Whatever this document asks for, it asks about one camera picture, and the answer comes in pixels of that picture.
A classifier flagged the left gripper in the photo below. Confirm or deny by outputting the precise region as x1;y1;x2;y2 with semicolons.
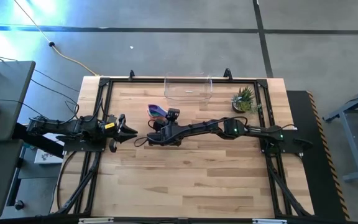
103;114;139;153

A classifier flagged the purple measuring cup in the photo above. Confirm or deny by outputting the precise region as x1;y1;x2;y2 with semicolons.
147;103;168;116

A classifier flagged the clear plastic basket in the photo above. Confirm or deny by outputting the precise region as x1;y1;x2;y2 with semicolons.
163;73;214;107

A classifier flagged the white printed box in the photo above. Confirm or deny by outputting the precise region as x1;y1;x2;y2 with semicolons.
34;132;65;165

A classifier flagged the potted succulent plant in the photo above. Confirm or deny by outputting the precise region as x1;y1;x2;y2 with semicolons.
231;86;263;114

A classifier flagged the black mat with hazard stripe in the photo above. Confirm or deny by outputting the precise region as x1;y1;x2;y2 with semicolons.
286;90;351;222

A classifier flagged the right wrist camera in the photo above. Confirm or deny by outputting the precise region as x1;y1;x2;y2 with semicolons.
165;107;181;123

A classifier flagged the black aluminium table frame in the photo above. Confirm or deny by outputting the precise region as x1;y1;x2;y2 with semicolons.
54;76;315;218

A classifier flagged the black floor cable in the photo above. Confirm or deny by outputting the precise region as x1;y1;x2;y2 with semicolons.
32;68;81;93

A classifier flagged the silver bracket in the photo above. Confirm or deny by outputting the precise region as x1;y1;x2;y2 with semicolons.
252;218;288;224
78;217;115;224

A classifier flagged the yellow floor cable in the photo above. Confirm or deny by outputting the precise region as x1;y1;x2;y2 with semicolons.
12;0;99;77

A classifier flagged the grey metal table frame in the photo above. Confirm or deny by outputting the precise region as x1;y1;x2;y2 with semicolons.
321;81;358;183

